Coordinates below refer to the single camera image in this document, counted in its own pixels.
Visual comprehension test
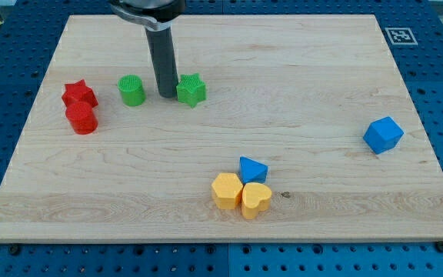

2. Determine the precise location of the blue cube block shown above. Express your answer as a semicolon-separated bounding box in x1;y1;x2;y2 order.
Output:
363;116;404;154

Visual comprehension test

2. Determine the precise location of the white fiducial marker tag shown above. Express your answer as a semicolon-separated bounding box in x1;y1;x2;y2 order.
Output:
385;27;418;45

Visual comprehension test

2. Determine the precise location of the blue triangle block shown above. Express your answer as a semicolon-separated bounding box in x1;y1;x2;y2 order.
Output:
239;156;268;184

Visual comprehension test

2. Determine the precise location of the yellow heart block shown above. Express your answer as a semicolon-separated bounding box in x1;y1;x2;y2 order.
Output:
241;182;272;219

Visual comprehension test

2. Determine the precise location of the red cylinder block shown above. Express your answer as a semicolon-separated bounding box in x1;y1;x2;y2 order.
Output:
65;102;98;135

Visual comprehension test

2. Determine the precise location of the green star block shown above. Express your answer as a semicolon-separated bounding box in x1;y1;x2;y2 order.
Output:
176;73;206;108

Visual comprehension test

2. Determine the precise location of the yellow hexagon block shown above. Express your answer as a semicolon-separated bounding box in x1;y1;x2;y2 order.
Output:
211;172;243;210

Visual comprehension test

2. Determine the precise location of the wooden board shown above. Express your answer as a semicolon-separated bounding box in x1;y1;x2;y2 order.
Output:
0;15;443;244

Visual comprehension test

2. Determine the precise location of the green cylinder block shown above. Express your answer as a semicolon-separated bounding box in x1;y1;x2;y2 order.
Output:
118;75;146;106

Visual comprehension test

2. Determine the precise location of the red star block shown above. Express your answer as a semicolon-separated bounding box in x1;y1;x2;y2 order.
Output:
62;79;98;108

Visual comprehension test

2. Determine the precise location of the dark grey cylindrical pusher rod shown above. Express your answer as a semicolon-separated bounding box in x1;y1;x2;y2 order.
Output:
145;28;178;98

